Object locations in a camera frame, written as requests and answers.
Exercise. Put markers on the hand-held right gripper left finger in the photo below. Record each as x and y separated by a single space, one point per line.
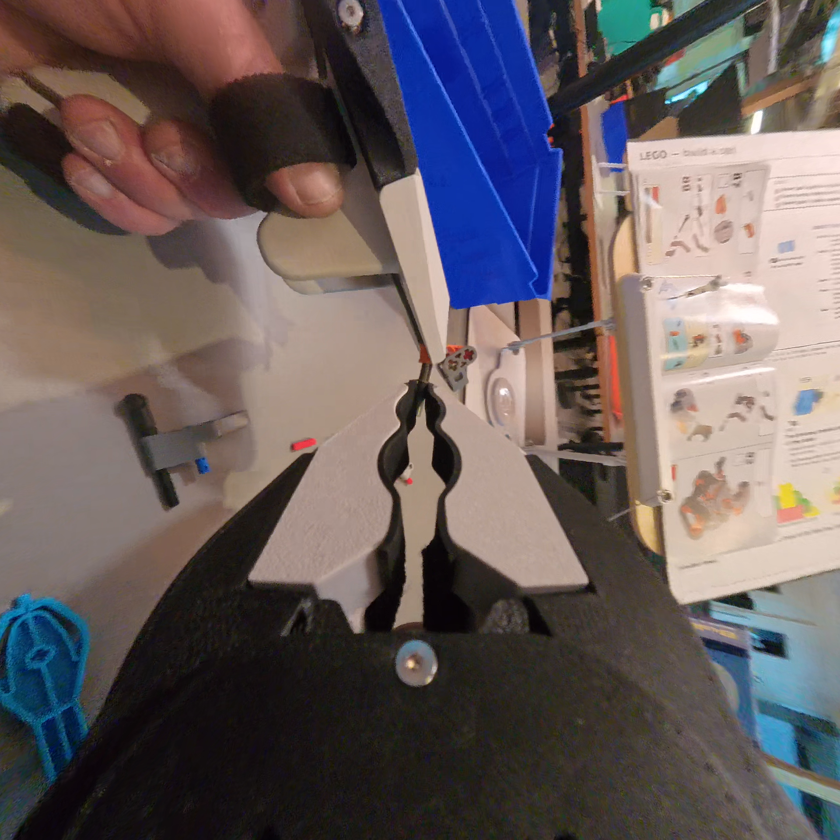
321 525

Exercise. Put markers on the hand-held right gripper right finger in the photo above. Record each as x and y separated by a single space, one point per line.
512 525

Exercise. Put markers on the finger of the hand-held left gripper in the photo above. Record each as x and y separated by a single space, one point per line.
420 269

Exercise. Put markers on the orange connector piece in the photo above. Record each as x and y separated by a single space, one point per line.
424 355

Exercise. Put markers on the dark grey connector piece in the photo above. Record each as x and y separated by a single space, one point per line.
456 377

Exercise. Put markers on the person's left hand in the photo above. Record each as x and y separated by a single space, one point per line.
131 39

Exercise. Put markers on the small white connector assembly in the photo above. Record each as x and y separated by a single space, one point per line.
407 474

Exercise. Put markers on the blue plastic bin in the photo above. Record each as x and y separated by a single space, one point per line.
472 131

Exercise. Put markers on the grey beam black axle assembly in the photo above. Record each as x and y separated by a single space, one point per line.
177 449

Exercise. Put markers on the orange storage bin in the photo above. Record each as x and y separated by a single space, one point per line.
615 380

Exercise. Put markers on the white booklet holder board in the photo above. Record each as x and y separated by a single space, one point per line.
640 394

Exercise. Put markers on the small blue bin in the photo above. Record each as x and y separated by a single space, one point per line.
615 134

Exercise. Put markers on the translucent blue plastic tool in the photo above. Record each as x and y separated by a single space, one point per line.
39 656

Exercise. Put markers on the white instruction sheet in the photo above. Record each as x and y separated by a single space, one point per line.
807 394

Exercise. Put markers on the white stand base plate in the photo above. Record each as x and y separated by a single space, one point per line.
485 341

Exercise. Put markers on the black metal post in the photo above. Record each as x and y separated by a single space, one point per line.
656 56

